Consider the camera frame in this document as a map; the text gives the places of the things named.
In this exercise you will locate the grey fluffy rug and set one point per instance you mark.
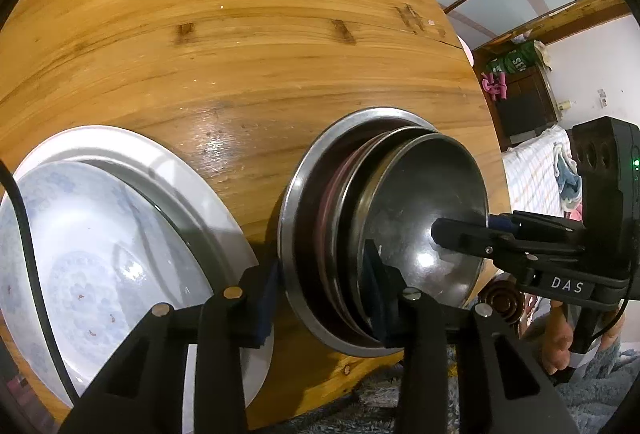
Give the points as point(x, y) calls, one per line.
point(600, 394)

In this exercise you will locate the blue patterned white plate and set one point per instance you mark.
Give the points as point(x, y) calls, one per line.
point(75, 254)

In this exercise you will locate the small steel bowl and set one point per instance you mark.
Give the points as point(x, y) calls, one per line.
point(425, 184)

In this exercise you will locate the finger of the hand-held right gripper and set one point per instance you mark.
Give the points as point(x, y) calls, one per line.
point(505, 221)
point(465, 236)

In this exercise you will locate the green bag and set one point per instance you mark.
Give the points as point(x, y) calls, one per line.
point(515, 62)

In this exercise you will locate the light blue cloth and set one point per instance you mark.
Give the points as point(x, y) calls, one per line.
point(567, 179)

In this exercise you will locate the carved brown wooden piece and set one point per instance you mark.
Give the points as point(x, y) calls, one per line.
point(500, 299)

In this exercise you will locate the person's right hand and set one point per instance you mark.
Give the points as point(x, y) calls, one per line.
point(557, 339)

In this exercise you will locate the large white plate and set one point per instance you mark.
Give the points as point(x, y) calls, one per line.
point(125, 139)

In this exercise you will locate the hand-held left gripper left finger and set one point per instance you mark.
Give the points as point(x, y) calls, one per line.
point(265, 299)

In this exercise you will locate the checkered white cloth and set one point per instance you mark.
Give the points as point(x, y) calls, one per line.
point(530, 174)

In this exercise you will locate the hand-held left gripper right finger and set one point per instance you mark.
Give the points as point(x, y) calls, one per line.
point(376, 299)

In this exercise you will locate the dark wooden cabinet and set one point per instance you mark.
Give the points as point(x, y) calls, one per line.
point(525, 109)

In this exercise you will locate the medium steel bowl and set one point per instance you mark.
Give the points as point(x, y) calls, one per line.
point(352, 214)

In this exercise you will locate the large steel bowl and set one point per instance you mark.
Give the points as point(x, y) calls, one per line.
point(290, 224)

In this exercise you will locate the pink toy dumbbell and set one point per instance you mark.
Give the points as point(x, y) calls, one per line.
point(495, 87)

